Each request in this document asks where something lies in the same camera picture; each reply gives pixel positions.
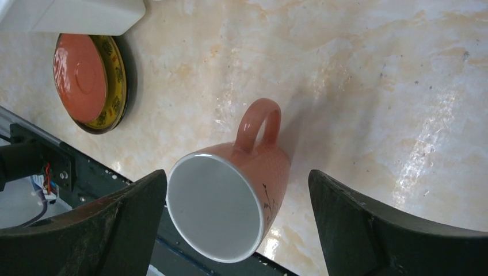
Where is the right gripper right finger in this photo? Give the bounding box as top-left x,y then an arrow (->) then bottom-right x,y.
308,170 -> 487,275

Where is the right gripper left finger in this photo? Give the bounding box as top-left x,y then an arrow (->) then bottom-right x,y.
1,170 -> 167,275

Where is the white plastic dish rack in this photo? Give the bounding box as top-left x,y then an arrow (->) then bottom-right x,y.
1,0 -> 146,36

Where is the salmon mug white interior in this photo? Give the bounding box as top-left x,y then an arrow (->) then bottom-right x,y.
166,98 -> 291,263

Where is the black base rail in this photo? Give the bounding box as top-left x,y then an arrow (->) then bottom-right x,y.
1,124 -> 291,275

